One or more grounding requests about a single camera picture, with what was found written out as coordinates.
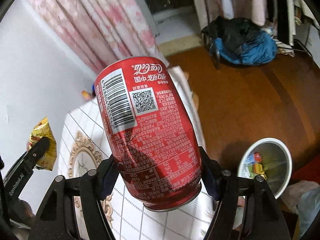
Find checked beige pillow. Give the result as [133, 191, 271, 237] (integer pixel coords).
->
[281, 180, 319, 214]

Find black clothes rack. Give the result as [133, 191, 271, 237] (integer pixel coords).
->
[203, 0, 316, 71]

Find red blanket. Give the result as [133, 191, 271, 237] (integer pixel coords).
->
[292, 159, 320, 184]

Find yellow green carton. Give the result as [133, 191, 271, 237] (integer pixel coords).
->
[253, 163, 267, 180]

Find red cola can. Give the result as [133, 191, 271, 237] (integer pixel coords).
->
[95, 57, 202, 212]

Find red white milk carton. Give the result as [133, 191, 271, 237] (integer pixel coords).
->
[246, 153, 262, 165]

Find blue sleeping bag pile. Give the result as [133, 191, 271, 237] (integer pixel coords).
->
[201, 16, 278, 66]

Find orange small bottle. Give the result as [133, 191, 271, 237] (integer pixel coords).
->
[81, 90, 93, 100]

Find blue cap bottle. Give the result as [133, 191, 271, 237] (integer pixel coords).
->
[92, 84, 96, 97]

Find white patterned tablecloth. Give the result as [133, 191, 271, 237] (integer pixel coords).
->
[59, 57, 214, 239]

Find yellow snack wrapper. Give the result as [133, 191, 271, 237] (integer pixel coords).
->
[27, 117, 57, 171]

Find white round trash bin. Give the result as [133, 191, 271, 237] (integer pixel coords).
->
[238, 138, 292, 199]

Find pink floral curtain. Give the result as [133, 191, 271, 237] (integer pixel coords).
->
[28, 0, 169, 74]

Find hanging clothes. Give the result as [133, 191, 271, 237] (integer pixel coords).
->
[194, 0, 319, 45]

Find white air purifier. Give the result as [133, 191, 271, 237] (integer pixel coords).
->
[135, 0, 159, 36]

